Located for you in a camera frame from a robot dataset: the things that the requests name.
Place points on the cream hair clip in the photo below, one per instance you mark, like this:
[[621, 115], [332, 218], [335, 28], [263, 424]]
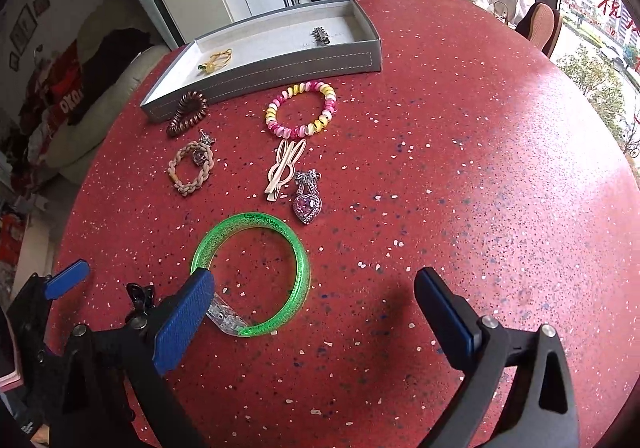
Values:
[[283, 170]]

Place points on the silver hair clip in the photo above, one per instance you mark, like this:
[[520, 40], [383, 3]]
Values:
[[321, 36]]

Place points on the green translucent bangle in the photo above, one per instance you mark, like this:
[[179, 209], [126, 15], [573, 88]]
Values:
[[263, 271]]

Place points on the grey jewelry tray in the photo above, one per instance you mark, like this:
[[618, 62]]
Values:
[[270, 50]]

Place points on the pink heart crystal brooch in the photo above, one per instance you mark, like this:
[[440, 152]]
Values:
[[307, 203]]

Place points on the beige sofa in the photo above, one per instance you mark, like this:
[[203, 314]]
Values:
[[74, 147]]

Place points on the black garment on sofa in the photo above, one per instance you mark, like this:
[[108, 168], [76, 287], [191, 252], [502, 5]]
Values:
[[116, 51]]

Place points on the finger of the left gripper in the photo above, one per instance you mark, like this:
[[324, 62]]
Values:
[[56, 286], [141, 296]]

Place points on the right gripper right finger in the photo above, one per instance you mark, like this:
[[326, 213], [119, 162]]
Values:
[[451, 318]]

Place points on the brown chair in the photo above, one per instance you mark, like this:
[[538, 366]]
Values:
[[541, 26]]

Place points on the gold green jewelry piece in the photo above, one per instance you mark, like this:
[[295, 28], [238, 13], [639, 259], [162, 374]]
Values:
[[216, 61]]

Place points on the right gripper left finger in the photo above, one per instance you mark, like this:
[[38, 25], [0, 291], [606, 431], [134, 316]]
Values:
[[178, 318]]

